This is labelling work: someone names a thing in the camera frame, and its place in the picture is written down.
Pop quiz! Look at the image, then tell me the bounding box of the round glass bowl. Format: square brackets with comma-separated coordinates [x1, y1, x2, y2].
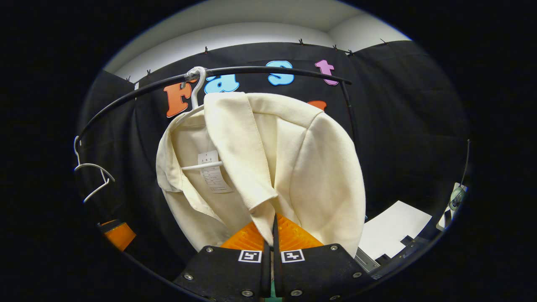
[450, 187, 466, 210]

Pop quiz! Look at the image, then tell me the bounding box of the black clothes rack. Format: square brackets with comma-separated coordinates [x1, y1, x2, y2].
[78, 66, 357, 143]

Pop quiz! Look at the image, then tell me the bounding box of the black backdrop cloth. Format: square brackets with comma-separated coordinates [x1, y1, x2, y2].
[76, 40, 470, 277]

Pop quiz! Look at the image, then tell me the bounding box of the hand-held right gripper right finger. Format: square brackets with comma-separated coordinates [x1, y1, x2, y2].
[273, 213, 370, 300]

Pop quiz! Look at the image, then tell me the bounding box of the white side table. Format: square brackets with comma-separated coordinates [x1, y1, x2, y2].
[436, 182, 468, 231]

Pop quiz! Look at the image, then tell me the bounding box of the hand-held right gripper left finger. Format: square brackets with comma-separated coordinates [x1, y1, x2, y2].
[174, 221, 272, 299]

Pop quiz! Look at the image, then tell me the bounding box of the cream shirt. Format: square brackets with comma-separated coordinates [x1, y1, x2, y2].
[156, 92, 366, 257]

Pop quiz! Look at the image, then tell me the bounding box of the white plastic hanger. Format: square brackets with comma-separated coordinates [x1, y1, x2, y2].
[166, 67, 224, 171]
[73, 135, 115, 204]

